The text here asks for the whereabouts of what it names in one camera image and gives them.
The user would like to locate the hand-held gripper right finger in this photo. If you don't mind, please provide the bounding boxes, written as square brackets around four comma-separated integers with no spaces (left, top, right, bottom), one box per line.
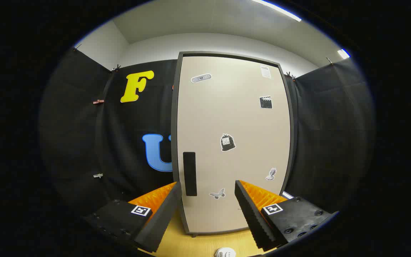
[235,180,338,250]

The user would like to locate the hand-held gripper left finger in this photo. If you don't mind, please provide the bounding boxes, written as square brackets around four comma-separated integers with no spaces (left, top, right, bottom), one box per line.
[84,182,182,253]

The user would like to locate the white canvas shoe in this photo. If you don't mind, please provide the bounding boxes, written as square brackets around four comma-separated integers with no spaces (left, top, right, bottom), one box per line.
[214,247,236,257]

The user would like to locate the dark gray shoe cabinet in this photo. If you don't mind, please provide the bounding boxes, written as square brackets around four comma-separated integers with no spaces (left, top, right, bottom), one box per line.
[171,51,296,238]

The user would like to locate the black backdrop cloth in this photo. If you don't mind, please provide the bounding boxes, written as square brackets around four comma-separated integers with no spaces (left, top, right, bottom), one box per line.
[38,46,375,229]

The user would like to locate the long ceiling light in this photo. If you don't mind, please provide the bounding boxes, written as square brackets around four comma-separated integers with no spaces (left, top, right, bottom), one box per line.
[251,0,302,22]

